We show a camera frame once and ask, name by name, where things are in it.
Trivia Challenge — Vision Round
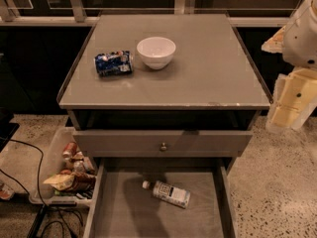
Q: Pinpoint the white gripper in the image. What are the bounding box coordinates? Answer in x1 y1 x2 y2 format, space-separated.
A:
262 4 317 132

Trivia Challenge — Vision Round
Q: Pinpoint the clear plastic bottle blue label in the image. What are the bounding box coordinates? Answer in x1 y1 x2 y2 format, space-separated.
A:
142 180 190 209

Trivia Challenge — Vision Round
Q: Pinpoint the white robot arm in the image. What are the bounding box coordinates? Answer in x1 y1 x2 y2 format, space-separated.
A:
262 0 317 133

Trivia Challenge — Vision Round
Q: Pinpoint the grey drawer cabinet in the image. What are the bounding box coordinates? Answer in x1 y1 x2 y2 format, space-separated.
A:
55 13 274 238

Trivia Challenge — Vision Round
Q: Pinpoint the brass drawer knob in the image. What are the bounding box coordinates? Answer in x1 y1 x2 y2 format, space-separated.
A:
159 143 167 152

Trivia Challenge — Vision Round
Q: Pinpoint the open middle drawer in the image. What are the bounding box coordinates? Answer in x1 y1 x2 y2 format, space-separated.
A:
83 158 238 238

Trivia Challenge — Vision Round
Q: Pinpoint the closed top drawer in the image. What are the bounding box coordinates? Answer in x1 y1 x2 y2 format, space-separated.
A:
73 130 252 158

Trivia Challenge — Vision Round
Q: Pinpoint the white ceramic bowl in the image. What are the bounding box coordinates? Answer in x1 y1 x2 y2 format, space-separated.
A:
137 37 176 69

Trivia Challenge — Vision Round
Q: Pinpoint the blue crushed soda can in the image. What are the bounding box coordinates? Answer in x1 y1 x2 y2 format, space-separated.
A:
94 51 133 77

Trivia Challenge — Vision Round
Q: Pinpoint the red soda can in bin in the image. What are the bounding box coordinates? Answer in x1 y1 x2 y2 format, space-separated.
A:
62 142 77 159

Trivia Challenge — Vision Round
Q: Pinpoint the brown snack bag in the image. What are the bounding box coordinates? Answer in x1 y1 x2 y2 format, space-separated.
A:
70 173 96 191

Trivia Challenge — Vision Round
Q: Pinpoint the clear plastic storage bin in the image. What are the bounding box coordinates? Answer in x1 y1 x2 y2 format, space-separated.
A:
29 127 91 207

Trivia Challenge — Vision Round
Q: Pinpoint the yellow snack bag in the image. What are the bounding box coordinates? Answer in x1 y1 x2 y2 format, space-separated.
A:
44 175 74 191

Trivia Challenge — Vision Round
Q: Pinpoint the black device at left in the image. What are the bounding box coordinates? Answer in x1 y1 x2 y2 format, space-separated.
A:
0 107 20 152

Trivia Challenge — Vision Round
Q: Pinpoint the small red white object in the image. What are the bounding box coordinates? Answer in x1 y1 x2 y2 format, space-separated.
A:
0 180 15 200

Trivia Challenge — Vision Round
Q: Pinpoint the metal railing frame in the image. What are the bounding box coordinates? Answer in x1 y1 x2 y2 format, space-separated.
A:
0 0 304 27

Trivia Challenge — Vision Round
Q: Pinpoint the black cable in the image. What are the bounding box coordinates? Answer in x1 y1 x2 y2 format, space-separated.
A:
0 136 83 238

